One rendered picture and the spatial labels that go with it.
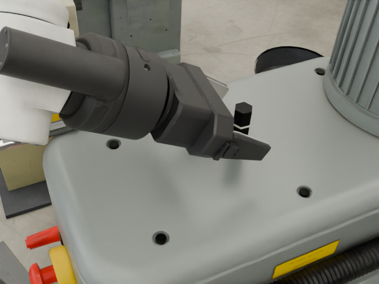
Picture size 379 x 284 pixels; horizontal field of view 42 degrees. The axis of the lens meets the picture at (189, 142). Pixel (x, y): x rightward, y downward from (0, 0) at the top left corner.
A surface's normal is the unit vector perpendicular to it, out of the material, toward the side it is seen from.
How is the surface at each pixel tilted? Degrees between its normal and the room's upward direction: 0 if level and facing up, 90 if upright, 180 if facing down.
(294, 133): 0
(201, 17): 0
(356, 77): 90
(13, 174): 90
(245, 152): 90
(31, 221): 0
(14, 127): 52
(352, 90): 90
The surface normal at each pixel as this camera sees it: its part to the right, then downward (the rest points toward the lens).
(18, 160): 0.43, 0.65
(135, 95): 0.58, 0.21
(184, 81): 0.51, -0.73
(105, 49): 0.57, -0.55
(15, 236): 0.04, -0.71
